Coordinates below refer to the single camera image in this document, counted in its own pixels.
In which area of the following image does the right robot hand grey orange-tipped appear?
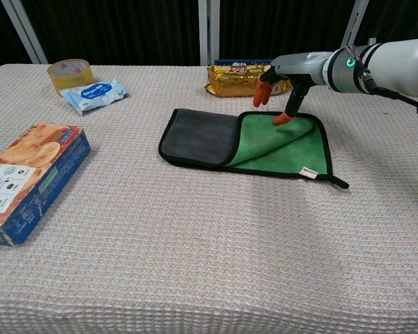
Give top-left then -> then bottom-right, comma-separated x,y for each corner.
252,51 -> 334,126

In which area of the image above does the green and grey cloth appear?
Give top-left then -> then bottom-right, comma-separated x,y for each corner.
157,108 -> 350,189

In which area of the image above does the gold snack package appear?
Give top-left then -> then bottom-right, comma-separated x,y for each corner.
204,64 -> 293,97

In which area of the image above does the blue snack box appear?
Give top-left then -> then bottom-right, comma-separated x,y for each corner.
214,59 -> 273,67

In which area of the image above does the blue wet wipes pack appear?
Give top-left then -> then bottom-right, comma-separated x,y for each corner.
60,76 -> 130,116

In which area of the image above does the beige woven tablecloth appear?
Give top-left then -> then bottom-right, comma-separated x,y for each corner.
0,63 -> 418,334

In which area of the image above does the clear packing tape roll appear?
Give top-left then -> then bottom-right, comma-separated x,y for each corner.
47,58 -> 96,97

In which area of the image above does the orange and blue cracker box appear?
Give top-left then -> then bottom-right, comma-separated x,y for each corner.
0,122 -> 92,247

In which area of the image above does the white metal frame post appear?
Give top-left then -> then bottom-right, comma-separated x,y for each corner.
0,0 -> 49,65
198,0 -> 220,66
340,0 -> 369,53

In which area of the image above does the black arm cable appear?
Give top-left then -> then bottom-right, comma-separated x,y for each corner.
357,58 -> 418,118

